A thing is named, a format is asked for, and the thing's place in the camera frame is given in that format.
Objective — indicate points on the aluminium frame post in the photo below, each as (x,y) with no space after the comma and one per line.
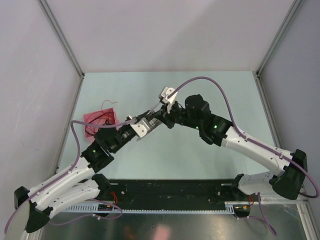
(53,22)
(280,34)

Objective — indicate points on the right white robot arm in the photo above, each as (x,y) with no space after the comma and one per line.
(284,175)

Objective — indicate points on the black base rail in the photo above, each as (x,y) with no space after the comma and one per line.
(174,194)

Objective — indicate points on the grey slotted cable duct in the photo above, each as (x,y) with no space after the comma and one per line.
(102,208)

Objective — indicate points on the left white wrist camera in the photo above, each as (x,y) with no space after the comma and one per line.
(140,129)

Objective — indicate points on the right aluminium frame post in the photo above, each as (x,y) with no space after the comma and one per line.
(280,34)

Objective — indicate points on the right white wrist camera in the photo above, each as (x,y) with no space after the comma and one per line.
(167,97)

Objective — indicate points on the pink plastic box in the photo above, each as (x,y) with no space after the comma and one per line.
(100,117)

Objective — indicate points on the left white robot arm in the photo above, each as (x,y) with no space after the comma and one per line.
(81,180)

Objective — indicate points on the left aluminium frame post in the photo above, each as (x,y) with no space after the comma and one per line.
(53,22)

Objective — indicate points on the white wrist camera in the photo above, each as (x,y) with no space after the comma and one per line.
(140,129)
(167,97)

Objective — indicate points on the white plastic spool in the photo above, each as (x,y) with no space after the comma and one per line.
(155,108)

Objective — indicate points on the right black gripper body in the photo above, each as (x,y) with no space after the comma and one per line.
(164,113)

